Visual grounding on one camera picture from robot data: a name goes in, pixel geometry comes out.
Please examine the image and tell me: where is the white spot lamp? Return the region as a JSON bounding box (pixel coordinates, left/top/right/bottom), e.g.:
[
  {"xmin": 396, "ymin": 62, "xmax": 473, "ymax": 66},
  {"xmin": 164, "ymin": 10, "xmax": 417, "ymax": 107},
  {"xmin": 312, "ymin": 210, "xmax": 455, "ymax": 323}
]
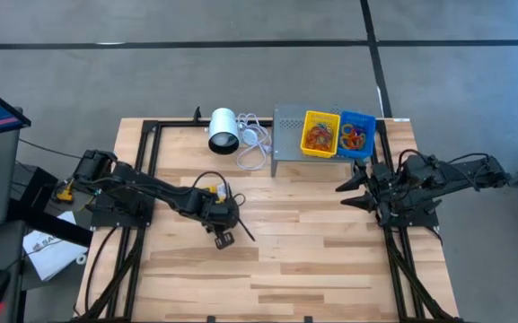
[{"xmin": 207, "ymin": 107, "xmax": 241, "ymax": 156}]

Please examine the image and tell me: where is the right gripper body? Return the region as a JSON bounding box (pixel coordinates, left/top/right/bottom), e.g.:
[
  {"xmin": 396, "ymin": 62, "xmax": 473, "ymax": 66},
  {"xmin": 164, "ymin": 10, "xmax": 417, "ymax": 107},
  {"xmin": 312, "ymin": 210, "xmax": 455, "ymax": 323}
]
[{"xmin": 364, "ymin": 161, "xmax": 406, "ymax": 227}]

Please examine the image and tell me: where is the white paper booklet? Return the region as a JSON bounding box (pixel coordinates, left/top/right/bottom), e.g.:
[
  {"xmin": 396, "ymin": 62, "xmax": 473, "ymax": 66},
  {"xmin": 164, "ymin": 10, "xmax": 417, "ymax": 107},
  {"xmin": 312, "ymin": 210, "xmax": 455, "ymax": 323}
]
[{"xmin": 22, "ymin": 210, "xmax": 90, "ymax": 283}]

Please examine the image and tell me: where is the grey perforated metal stand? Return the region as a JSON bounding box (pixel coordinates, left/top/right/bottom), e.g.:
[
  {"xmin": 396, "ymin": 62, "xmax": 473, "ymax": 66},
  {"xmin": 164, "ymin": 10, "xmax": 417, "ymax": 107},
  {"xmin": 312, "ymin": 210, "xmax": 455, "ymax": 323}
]
[{"xmin": 271, "ymin": 104, "xmax": 376, "ymax": 179}]

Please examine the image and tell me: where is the blue plastic basket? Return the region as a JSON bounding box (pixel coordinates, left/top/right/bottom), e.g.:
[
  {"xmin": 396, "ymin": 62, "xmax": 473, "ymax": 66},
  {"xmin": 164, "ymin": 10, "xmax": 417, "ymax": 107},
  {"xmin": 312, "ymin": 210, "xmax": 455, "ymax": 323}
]
[{"xmin": 337, "ymin": 110, "xmax": 378, "ymax": 160}]

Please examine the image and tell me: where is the white lamp cable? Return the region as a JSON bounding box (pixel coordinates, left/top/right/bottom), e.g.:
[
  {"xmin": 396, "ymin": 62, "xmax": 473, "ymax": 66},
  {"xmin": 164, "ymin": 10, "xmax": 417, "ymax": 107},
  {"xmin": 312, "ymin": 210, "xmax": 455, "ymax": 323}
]
[{"xmin": 235, "ymin": 112, "xmax": 272, "ymax": 171}]

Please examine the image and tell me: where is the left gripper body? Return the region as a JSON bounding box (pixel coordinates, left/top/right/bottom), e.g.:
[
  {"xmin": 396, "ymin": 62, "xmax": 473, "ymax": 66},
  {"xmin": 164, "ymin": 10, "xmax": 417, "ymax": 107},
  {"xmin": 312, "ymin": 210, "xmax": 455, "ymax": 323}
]
[{"xmin": 186, "ymin": 187, "xmax": 241, "ymax": 235}]

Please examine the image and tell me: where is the red rubber band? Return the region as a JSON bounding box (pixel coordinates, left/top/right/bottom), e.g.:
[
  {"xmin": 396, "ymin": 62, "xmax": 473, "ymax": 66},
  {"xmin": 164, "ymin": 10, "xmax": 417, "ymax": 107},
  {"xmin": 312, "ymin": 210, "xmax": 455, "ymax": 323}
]
[
  {"xmin": 312, "ymin": 129, "xmax": 335, "ymax": 153},
  {"xmin": 304, "ymin": 125, "xmax": 327, "ymax": 152}
]

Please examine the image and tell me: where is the yellow plastic basket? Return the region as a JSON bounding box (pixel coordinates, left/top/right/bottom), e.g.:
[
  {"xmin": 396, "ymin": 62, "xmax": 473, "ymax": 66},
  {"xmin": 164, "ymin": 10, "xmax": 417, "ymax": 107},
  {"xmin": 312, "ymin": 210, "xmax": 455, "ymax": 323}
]
[{"xmin": 299, "ymin": 109, "xmax": 342, "ymax": 160}]

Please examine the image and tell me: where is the small yellow tool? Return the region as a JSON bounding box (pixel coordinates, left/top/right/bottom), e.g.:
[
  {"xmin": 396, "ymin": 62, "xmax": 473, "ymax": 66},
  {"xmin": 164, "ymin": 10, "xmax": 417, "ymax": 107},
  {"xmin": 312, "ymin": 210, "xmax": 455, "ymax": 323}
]
[{"xmin": 54, "ymin": 179, "xmax": 76, "ymax": 204}]

